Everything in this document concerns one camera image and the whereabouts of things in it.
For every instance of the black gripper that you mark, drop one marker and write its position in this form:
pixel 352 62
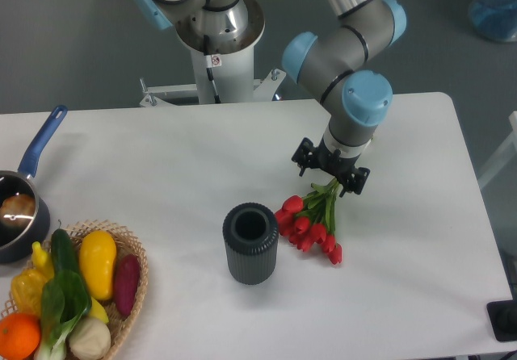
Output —
pixel 352 179

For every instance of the red tulip bouquet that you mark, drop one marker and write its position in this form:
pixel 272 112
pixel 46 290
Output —
pixel 309 221

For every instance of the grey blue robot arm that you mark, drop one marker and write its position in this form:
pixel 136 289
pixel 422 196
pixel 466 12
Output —
pixel 332 69

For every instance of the dark grey ribbed vase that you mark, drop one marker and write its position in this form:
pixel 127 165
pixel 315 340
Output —
pixel 251 233

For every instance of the woven wicker basket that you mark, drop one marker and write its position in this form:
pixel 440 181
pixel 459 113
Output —
pixel 126 243

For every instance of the black device at edge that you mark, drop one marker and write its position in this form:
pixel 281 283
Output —
pixel 502 316

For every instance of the blue translucent container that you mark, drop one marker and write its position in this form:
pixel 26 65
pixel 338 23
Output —
pixel 494 19

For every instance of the purple sweet potato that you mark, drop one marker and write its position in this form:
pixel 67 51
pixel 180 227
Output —
pixel 127 277

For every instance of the yellow lemon piece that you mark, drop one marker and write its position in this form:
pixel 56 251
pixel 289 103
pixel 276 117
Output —
pixel 98 311

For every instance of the dark green cucumber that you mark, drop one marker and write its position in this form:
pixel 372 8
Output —
pixel 63 253

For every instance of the beige garlic bulb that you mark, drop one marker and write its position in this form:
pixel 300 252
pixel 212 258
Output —
pixel 90 339

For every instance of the green bok choy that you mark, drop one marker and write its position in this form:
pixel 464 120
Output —
pixel 64 302

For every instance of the bread roll in pan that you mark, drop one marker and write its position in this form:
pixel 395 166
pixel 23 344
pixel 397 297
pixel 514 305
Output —
pixel 18 211

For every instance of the yellow bell pepper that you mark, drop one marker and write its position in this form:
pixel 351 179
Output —
pixel 26 290

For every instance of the orange fruit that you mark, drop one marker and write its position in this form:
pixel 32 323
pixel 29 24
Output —
pixel 20 335

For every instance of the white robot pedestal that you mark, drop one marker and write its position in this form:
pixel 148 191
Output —
pixel 221 45

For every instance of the white frame at right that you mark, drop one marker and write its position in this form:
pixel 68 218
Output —
pixel 501 156

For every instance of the blue handled saucepan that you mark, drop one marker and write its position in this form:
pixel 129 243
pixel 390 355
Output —
pixel 16 243

